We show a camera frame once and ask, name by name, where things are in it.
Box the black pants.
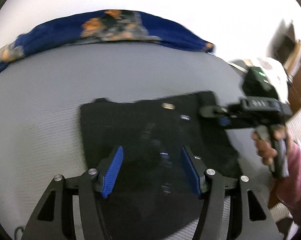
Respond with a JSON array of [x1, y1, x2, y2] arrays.
[[79, 91, 242, 239]]

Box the pink sleeve right forearm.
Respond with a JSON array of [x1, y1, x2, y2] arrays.
[[269, 142, 301, 225]]

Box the right hand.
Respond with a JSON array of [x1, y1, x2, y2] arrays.
[[252, 126, 294, 166]]

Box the brown wooden furniture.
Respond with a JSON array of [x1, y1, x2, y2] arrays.
[[275, 23, 301, 114]]

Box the grey mesh mattress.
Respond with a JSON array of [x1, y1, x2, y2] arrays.
[[0, 43, 269, 239]]

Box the blue floral blanket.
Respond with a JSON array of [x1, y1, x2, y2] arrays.
[[0, 9, 215, 73]]

